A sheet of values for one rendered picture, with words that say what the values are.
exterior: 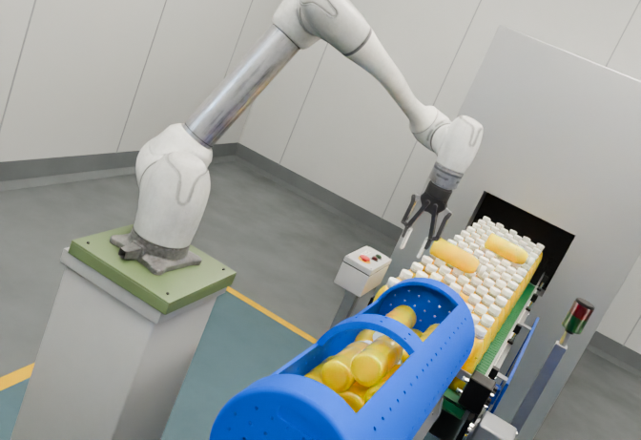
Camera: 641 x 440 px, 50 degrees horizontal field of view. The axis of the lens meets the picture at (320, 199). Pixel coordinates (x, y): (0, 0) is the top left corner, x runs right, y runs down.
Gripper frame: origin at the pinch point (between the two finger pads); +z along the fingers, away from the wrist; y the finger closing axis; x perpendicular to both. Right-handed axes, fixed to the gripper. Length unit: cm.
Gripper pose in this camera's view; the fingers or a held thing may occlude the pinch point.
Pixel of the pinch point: (414, 243)
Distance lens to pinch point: 213.4
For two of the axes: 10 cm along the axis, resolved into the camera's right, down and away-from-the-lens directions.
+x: 4.1, -1.1, 9.0
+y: 8.3, 4.5, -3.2
